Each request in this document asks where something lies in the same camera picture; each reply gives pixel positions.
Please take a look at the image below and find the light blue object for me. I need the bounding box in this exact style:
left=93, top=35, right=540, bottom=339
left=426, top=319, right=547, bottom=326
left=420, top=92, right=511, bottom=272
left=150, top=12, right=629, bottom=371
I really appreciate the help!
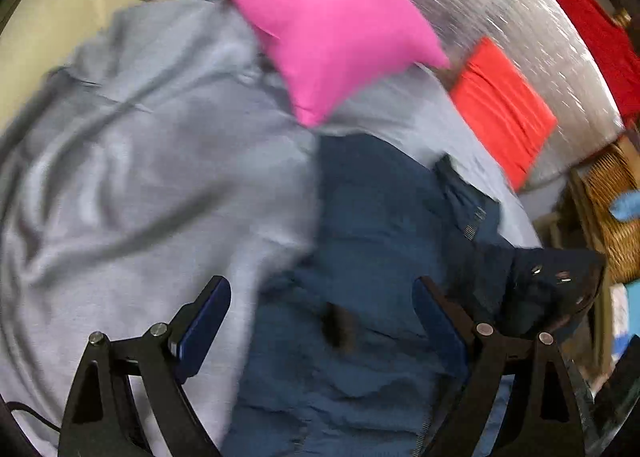
left=610, top=189, right=640, bottom=222

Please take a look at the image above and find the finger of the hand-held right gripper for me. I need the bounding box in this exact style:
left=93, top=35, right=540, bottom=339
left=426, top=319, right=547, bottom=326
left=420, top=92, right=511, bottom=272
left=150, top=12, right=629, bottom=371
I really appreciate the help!
left=522, top=248, right=607, bottom=335

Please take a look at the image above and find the black cable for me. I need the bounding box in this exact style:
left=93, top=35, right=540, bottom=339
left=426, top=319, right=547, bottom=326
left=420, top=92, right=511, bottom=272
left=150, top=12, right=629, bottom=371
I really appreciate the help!
left=5, top=401, right=61, bottom=433

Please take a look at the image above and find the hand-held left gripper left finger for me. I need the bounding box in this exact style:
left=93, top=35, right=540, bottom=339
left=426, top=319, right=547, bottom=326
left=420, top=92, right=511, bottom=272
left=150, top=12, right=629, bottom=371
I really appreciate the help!
left=57, top=275, right=232, bottom=457

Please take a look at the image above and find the wicker basket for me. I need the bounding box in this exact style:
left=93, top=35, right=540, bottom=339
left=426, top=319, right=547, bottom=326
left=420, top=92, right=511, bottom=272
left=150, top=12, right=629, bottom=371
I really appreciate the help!
left=570, top=137, right=640, bottom=283

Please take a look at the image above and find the red cloth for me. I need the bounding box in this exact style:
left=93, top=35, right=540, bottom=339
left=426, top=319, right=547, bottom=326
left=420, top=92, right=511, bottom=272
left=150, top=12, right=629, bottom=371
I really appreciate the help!
left=505, top=0, right=640, bottom=125

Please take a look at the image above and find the beige cushion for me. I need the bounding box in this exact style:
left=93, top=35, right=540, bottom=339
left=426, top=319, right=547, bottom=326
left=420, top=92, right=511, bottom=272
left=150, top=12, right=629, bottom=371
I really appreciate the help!
left=0, top=0, right=146, bottom=138

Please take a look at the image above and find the orange-red folded cloth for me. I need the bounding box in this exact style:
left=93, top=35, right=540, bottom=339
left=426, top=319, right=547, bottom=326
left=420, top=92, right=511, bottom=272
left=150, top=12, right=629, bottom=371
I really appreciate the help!
left=449, top=37, right=558, bottom=190

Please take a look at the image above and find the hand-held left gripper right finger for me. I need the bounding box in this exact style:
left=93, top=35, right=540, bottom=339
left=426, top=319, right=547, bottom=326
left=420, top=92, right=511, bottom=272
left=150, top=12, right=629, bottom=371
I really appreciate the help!
left=412, top=276, right=586, bottom=457

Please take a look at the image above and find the dark blue jacket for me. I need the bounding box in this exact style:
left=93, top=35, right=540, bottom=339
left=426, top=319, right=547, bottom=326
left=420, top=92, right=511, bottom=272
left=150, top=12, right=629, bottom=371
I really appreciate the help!
left=220, top=134, right=608, bottom=457

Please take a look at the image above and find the pink cloth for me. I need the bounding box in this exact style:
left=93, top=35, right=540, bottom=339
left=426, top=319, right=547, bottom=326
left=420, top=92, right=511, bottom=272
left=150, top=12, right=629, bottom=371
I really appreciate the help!
left=175, top=0, right=451, bottom=128

